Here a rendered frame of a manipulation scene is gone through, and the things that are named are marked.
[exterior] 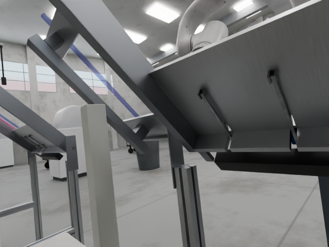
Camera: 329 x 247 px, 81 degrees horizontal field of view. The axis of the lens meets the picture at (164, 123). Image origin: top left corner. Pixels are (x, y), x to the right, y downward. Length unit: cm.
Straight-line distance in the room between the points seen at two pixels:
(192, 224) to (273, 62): 37
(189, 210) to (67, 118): 386
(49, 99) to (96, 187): 1029
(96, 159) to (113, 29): 39
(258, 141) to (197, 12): 48
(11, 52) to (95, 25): 1089
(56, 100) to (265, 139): 1071
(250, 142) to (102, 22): 32
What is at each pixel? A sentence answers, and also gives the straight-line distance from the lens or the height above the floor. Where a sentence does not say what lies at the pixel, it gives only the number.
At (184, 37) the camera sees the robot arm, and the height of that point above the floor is 102.
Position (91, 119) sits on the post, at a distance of 61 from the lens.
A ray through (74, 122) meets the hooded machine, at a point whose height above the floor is 110.
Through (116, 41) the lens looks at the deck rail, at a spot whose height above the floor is 88.
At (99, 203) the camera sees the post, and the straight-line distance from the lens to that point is 64.
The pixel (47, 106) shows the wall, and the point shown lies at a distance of 1076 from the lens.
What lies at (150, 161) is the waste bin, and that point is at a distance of 381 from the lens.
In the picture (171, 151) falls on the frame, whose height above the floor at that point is 68.
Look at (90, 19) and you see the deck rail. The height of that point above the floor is 91.
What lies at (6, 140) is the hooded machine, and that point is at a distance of 951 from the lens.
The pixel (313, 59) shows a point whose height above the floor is 80.
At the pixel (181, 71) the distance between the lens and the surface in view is 33.
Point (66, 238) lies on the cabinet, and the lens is 29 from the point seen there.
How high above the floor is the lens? 73
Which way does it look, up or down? 2 degrees up
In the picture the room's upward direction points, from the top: 6 degrees counter-clockwise
